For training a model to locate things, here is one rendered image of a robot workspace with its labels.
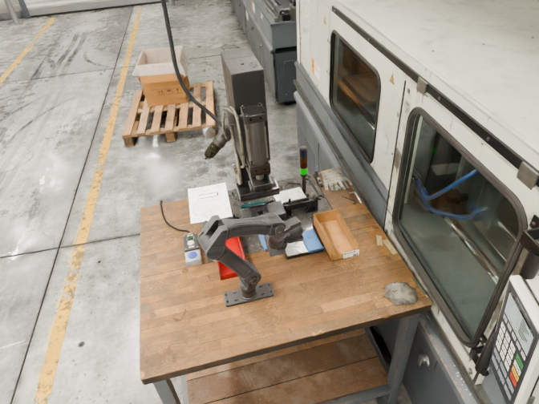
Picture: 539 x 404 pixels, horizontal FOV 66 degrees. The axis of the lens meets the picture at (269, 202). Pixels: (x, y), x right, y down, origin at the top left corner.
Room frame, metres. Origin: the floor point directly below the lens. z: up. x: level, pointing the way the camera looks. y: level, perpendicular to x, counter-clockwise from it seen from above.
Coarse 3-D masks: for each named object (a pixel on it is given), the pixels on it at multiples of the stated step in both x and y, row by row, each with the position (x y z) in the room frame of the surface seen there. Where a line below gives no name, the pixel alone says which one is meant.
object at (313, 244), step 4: (304, 232) 1.39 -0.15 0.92; (308, 232) 1.39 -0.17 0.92; (312, 232) 1.38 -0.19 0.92; (304, 236) 1.36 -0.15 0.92; (312, 236) 1.36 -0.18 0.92; (316, 236) 1.35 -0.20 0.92; (304, 240) 1.33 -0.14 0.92; (308, 240) 1.33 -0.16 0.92; (312, 240) 1.33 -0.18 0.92; (316, 240) 1.33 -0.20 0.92; (308, 244) 1.31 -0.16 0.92; (312, 244) 1.31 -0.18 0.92; (316, 244) 1.30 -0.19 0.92; (320, 244) 1.30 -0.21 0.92; (308, 248) 1.28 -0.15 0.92; (312, 248) 1.28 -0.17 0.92; (316, 248) 1.25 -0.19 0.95; (320, 248) 1.26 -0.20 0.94
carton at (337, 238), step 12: (324, 216) 1.47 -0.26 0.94; (336, 216) 1.48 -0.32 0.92; (324, 228) 1.42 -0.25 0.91; (336, 228) 1.42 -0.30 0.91; (348, 228) 1.34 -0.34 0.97; (324, 240) 1.31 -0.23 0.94; (336, 240) 1.34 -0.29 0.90; (348, 240) 1.33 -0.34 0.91; (336, 252) 1.26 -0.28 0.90; (348, 252) 1.23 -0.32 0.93
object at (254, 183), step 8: (256, 176) 1.49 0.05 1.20; (264, 176) 1.50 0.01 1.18; (272, 176) 1.55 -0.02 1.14; (240, 184) 1.51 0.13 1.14; (248, 184) 1.51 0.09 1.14; (256, 184) 1.44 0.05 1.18; (264, 184) 1.44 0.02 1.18; (272, 184) 1.48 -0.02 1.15; (240, 192) 1.45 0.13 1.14; (248, 192) 1.45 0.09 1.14; (256, 192) 1.44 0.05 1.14; (264, 192) 1.45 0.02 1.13; (272, 192) 1.46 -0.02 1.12
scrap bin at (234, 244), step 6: (228, 240) 1.40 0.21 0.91; (234, 240) 1.39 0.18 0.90; (240, 240) 1.33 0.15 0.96; (228, 246) 1.36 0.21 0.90; (234, 246) 1.36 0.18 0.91; (240, 246) 1.33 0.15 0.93; (240, 252) 1.31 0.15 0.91; (222, 264) 1.25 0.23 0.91; (222, 270) 1.22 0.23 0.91; (228, 270) 1.21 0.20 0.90; (222, 276) 1.17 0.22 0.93; (228, 276) 1.17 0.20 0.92; (234, 276) 1.17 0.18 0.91
